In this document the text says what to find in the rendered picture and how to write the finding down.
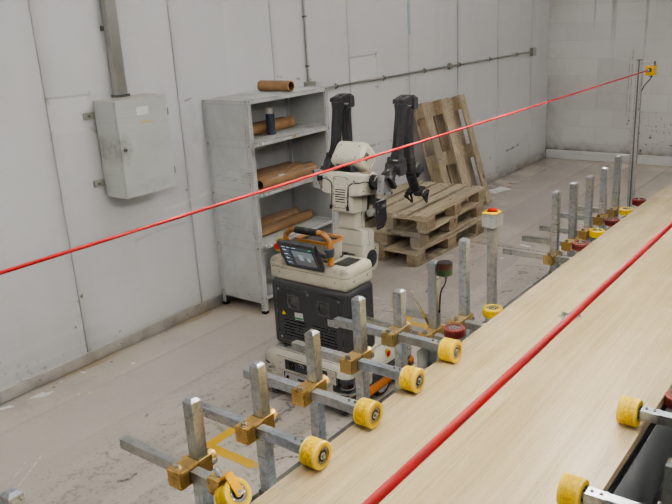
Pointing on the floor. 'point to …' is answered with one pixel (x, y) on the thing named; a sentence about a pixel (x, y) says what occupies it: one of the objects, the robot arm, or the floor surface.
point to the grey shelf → (241, 150)
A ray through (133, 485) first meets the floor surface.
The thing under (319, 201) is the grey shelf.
